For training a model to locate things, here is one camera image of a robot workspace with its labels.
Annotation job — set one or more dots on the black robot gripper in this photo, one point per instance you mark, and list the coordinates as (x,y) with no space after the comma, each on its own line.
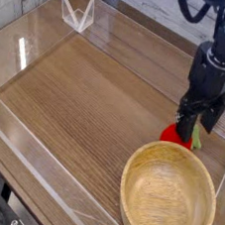
(205,94)

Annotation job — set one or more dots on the red plush strawberry toy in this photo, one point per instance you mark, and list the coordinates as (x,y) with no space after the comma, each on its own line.
(170,134)

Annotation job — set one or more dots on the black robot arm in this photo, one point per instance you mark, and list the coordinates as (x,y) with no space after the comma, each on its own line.
(219,31)

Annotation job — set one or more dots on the oval wooden bowl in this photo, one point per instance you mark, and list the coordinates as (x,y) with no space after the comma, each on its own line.
(166,184)

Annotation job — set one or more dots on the clear acrylic enclosure walls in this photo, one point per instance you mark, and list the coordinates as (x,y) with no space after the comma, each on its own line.
(82,87)

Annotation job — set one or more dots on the black metal bracket with bolt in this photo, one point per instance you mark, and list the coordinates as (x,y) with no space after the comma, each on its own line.
(10,217)

